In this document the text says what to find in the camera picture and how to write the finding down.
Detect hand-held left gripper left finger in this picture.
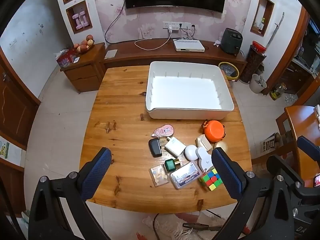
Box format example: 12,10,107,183
28,147,112,240

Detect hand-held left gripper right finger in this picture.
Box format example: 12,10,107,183
211,147,295,240

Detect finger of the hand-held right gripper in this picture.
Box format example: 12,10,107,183
297,135,320,160
266,155,300,188

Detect colourful puzzle cube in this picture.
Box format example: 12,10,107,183
199,167,223,192

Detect white plastic tool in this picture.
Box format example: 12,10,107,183
195,147,215,173

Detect gold round compact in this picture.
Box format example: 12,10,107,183
213,141,229,154

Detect beige box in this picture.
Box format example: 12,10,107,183
195,134,213,150

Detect clear case with card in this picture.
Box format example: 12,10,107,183
170,162,202,190

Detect white round case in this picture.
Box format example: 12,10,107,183
184,145,200,161

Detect orange round container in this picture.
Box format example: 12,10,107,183
202,120,227,143

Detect green perfume bottle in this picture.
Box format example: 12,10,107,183
164,158,181,173

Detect white charger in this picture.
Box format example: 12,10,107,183
164,136,186,157

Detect small clear plastic box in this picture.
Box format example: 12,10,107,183
149,165,169,187

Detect black power adapter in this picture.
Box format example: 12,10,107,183
148,137,163,158

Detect pink correction tape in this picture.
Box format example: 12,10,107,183
153,124,174,138

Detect white plastic storage bin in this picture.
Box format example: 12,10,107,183
145,61,235,120

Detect printed cardboard box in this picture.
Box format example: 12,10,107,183
259,132,277,153

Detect yellow oil bottle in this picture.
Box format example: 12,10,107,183
269,84,287,101

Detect white bucket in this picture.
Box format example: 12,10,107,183
249,73,267,94

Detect tall dark canister red lid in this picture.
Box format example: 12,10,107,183
239,41,267,84

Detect wooden side cabinet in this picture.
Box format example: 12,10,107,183
60,42,107,94

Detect yellow waste bin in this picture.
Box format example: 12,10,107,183
218,61,240,82

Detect brown wooden door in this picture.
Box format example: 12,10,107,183
0,47,42,150

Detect red tissue box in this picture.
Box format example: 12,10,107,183
54,49,78,68

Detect grey pad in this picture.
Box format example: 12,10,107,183
104,49,118,60

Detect long wooden television console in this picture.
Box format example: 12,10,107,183
100,39,248,77

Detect long sheathed sword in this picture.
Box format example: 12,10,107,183
265,12,285,49

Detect black air fryer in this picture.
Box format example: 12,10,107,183
220,28,244,55

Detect white set-top box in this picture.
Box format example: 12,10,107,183
173,39,205,53

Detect dark tool handle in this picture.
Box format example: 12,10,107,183
182,222,220,232

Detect yellow patterned wall poster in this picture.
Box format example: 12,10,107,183
0,140,10,159

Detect white cable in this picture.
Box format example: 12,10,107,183
134,31,173,50

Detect black cable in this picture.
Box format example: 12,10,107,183
104,1,125,44

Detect white wall sockets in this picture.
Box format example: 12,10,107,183
163,21,197,30

